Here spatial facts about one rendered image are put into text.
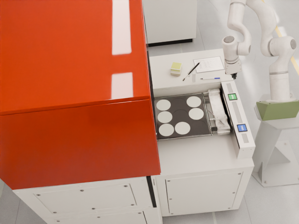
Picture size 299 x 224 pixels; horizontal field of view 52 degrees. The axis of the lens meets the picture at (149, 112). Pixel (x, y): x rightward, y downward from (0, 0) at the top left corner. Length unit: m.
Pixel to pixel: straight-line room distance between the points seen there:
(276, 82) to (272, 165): 1.04
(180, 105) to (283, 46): 0.76
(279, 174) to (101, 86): 2.20
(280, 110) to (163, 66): 0.88
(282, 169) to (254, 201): 0.41
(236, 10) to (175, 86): 0.66
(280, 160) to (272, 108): 0.92
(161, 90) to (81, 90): 1.19
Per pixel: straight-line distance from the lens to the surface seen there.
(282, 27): 4.45
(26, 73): 1.27
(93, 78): 1.14
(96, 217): 2.01
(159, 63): 2.40
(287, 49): 2.17
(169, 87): 2.22
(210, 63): 2.38
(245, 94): 3.51
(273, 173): 3.00
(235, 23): 1.93
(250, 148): 1.98
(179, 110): 2.16
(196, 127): 2.08
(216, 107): 2.21
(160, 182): 2.08
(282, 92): 2.22
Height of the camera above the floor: 2.60
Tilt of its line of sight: 52 degrees down
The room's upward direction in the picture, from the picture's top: 9 degrees counter-clockwise
